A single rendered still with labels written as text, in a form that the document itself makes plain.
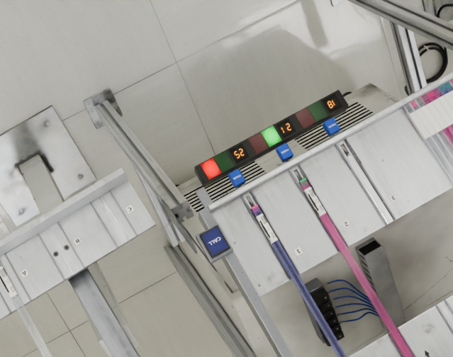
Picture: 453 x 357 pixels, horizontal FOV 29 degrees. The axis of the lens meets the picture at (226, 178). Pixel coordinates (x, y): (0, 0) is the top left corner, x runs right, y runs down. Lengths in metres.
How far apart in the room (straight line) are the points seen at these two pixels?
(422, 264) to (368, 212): 0.46
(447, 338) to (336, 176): 0.38
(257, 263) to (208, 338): 1.14
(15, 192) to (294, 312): 0.81
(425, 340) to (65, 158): 1.10
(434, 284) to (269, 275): 0.65
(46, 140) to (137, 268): 0.50
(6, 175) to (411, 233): 1.04
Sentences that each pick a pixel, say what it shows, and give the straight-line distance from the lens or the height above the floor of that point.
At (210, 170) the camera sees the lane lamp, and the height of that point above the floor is 0.66.
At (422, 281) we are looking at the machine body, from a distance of 2.24.
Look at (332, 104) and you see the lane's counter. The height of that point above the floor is 0.66.
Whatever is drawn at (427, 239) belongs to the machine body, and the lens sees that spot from 2.18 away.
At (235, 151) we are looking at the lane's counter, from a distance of 1.78.
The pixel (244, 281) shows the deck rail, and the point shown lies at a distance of 1.71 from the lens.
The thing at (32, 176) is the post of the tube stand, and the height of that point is 0.11.
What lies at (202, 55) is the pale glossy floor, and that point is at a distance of 2.42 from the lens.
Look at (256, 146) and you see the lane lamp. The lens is 1.79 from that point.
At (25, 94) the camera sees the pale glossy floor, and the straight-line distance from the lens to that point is 2.32.
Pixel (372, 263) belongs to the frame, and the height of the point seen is 0.66.
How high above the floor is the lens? 2.16
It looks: 57 degrees down
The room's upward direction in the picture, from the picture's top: 137 degrees clockwise
